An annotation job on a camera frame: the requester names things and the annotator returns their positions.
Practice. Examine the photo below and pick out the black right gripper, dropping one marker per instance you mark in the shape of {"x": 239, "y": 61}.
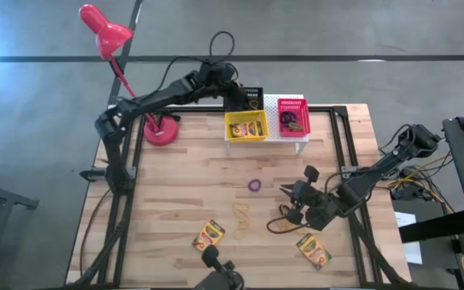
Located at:
{"x": 322, "y": 209}

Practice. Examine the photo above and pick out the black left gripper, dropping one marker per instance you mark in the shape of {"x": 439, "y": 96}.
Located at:
{"x": 220, "y": 78}

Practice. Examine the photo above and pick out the yellow plastic basket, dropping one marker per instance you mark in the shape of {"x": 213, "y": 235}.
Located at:
{"x": 246, "y": 116}

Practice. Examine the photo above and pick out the black plastic basket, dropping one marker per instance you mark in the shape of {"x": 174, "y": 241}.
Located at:
{"x": 258, "y": 93}

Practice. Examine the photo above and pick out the red plastic basket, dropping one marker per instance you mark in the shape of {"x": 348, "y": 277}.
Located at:
{"x": 292, "y": 104}

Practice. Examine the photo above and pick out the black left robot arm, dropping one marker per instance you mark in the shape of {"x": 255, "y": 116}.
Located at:
{"x": 113, "y": 153}

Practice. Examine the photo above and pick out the red desk lamp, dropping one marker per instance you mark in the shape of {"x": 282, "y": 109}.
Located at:
{"x": 161, "y": 131}

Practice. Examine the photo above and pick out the white small shelf table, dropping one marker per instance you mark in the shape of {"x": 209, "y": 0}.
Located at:
{"x": 272, "y": 121}

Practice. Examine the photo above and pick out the white paper sheet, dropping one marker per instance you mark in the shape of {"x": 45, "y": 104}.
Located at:
{"x": 404, "y": 219}

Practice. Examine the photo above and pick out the black device with knob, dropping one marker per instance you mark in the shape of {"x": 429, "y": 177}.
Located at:
{"x": 218, "y": 278}

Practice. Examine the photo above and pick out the black support beam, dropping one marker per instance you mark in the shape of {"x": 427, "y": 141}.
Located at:
{"x": 437, "y": 227}

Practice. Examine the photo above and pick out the grey metal cart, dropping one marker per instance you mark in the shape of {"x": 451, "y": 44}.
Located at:
{"x": 14, "y": 196}

